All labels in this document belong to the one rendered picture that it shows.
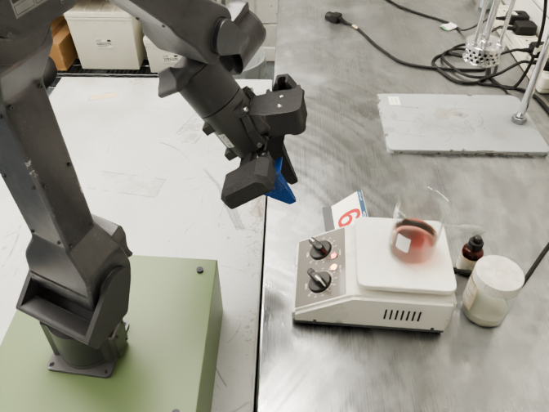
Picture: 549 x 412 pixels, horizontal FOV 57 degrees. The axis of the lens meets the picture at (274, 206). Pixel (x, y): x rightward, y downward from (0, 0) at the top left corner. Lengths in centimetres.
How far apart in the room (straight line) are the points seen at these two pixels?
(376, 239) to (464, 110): 51
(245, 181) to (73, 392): 27
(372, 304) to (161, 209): 39
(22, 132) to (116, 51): 256
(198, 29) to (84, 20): 240
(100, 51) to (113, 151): 197
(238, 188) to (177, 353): 18
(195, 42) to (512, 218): 60
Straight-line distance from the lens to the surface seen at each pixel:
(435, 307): 66
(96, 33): 289
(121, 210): 87
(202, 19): 49
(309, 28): 143
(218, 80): 56
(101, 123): 109
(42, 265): 48
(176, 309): 59
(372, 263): 65
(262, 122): 56
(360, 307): 65
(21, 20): 31
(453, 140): 102
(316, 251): 71
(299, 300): 67
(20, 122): 36
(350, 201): 82
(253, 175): 53
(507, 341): 74
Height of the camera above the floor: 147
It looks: 43 degrees down
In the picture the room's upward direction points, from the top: straight up
